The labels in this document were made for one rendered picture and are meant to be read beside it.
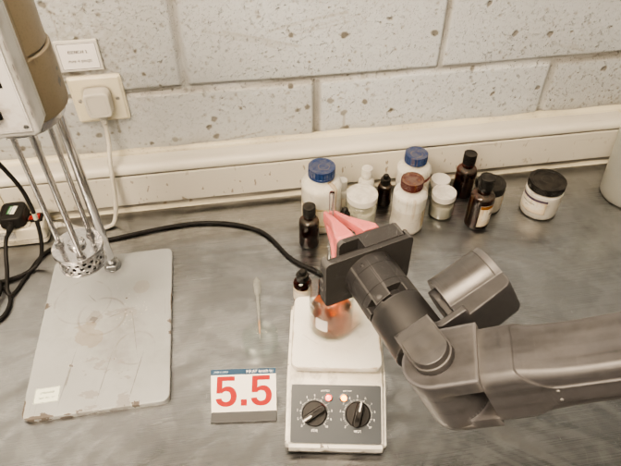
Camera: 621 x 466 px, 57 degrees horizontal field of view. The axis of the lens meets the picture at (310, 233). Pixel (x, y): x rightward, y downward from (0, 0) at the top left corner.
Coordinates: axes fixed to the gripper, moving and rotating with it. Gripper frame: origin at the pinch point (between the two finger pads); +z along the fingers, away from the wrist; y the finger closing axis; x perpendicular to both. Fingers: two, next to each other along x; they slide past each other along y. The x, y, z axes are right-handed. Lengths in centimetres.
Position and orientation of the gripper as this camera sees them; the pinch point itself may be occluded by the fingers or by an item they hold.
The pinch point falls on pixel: (330, 218)
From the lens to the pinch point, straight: 66.4
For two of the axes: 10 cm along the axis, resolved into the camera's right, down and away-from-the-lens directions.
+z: -4.2, -6.3, 6.5
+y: -9.1, 3.0, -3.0
